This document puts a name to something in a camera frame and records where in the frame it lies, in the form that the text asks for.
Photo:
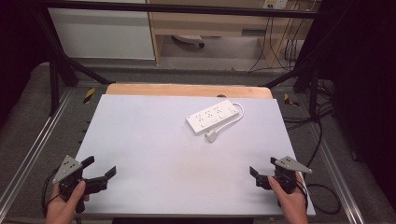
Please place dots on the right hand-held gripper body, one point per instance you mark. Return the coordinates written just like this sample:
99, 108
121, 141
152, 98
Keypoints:
288, 174

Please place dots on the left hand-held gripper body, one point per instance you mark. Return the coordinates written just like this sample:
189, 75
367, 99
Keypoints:
69, 169

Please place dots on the white plug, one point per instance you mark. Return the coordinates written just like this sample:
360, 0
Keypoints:
211, 136

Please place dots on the white power strip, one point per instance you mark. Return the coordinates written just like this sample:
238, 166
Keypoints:
211, 116

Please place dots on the person's right hand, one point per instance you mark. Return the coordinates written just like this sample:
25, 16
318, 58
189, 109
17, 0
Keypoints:
292, 205

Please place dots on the person's left hand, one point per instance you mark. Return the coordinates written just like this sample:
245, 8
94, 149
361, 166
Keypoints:
60, 210

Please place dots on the yellow black striped tape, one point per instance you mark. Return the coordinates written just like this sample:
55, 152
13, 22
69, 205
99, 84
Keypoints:
89, 95
289, 100

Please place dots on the wooden board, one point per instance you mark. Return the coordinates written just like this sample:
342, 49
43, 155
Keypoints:
186, 90

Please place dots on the black curtain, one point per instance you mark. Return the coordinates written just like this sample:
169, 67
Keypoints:
15, 46
364, 77

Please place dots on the white cabinet panel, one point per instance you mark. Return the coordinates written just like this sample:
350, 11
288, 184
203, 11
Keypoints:
102, 34

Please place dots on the white chair base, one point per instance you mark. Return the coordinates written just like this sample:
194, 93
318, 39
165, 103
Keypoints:
188, 39

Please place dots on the light wooden desk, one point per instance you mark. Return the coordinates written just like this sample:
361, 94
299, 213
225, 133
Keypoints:
211, 23

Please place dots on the aluminium floor rail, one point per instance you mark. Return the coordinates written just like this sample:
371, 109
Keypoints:
334, 168
34, 146

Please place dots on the white wall socket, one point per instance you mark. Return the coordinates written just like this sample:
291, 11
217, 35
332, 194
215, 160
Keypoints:
275, 3

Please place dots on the black metal frame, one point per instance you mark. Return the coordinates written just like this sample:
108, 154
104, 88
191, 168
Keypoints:
186, 8

